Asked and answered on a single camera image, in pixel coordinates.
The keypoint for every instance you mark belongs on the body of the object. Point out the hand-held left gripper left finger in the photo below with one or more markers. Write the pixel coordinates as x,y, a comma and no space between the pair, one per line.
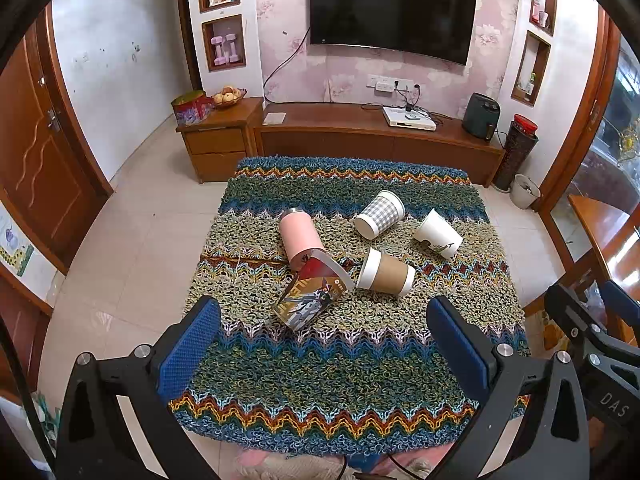
192,350

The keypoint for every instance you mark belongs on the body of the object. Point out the red and gold tin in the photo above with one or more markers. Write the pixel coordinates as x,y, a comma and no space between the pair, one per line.
191,109

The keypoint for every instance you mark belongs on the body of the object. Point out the tall black red-lidded canister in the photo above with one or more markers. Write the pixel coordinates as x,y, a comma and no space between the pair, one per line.
515,155

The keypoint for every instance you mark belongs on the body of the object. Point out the white set-top box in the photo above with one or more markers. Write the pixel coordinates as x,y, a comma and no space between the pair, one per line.
407,121

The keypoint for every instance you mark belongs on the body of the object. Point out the white waste bin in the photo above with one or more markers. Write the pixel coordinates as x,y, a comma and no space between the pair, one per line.
524,192

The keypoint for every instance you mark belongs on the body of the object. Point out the pink dumbbell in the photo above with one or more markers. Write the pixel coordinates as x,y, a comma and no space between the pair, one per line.
219,51
233,48

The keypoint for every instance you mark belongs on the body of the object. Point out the white power strip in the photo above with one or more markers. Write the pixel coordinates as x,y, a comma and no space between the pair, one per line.
380,83

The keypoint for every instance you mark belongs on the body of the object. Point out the white printed paper cup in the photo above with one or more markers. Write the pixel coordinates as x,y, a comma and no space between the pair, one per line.
435,232

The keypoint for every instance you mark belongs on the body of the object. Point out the illustrated red paper cup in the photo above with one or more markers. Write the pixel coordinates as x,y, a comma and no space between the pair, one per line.
305,297

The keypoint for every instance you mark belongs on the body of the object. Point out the multicolour knitted blanket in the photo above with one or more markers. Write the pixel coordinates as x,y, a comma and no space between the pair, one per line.
350,370

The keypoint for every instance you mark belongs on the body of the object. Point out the black air fryer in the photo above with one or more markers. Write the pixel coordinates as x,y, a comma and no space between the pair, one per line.
480,116

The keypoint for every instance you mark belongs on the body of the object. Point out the wooden side table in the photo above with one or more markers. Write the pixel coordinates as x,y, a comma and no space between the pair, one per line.
605,230

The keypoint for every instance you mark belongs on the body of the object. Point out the long wooden television cabinet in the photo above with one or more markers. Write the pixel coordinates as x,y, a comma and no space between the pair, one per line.
350,140

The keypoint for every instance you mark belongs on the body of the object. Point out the fruit bowl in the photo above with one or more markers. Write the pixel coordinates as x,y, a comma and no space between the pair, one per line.
228,97

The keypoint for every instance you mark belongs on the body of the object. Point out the small wooden drawer cabinet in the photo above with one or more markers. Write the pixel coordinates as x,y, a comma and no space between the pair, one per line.
220,137

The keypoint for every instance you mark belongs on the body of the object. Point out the wall poster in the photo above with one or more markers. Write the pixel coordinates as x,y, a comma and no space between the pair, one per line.
15,247

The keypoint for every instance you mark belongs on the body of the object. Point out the black flat television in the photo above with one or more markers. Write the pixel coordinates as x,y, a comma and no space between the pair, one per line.
390,5

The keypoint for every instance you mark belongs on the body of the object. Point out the wooden door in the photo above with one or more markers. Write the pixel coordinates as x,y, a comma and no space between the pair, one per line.
40,160

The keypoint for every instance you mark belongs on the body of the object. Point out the grey checked paper cup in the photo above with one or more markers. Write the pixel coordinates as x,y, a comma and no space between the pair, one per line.
382,210

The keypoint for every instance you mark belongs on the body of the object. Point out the brown sleeve paper cup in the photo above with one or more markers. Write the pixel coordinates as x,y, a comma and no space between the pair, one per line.
390,275

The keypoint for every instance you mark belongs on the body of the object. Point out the small pink mug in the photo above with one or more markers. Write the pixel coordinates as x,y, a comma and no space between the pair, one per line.
543,19

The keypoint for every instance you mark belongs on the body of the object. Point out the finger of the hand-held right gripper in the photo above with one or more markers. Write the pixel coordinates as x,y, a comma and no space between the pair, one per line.
570,312
622,302

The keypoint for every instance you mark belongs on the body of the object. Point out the pink tumbler cup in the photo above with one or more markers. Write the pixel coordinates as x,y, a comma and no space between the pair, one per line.
297,237

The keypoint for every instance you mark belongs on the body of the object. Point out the white paper sheet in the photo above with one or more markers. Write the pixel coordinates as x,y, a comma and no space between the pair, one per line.
274,118

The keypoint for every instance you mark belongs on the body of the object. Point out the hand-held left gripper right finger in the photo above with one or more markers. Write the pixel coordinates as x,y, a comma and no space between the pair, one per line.
457,350

